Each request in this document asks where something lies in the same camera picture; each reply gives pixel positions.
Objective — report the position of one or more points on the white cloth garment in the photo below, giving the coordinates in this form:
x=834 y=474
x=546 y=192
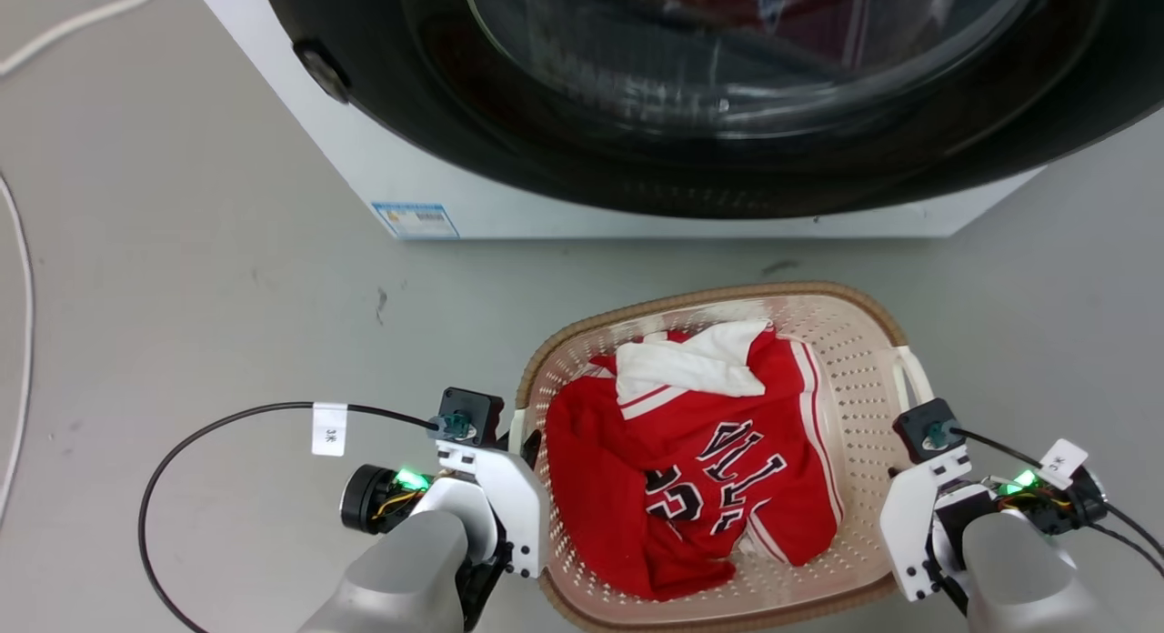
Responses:
x=687 y=365

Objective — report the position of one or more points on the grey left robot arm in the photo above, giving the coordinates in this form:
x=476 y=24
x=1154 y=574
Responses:
x=409 y=569

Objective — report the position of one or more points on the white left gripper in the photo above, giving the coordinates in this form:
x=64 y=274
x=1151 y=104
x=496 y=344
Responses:
x=514 y=497

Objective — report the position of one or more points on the red basketball jersey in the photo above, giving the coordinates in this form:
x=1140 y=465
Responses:
x=618 y=469

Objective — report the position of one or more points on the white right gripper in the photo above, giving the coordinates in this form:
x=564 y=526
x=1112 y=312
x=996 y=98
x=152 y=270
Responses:
x=905 y=519

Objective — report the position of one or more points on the white washing machine body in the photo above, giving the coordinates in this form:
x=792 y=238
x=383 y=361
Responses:
x=427 y=174

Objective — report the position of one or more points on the blue energy label sticker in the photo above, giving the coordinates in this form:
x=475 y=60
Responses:
x=416 y=220

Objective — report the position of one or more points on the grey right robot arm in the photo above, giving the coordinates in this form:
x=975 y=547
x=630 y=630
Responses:
x=1023 y=569

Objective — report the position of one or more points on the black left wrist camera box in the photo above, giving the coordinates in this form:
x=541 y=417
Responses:
x=473 y=413

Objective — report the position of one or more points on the black round door button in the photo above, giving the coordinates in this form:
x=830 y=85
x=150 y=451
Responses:
x=323 y=71

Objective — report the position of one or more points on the beige perforated laundry basket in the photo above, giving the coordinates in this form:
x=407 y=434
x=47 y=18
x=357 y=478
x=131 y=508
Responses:
x=855 y=360

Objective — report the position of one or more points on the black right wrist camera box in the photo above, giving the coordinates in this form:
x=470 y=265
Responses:
x=923 y=428

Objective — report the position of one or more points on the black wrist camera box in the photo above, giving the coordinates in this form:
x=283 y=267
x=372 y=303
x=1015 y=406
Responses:
x=473 y=413
x=923 y=428

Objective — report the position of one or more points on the black round washing machine door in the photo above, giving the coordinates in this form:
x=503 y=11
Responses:
x=509 y=133

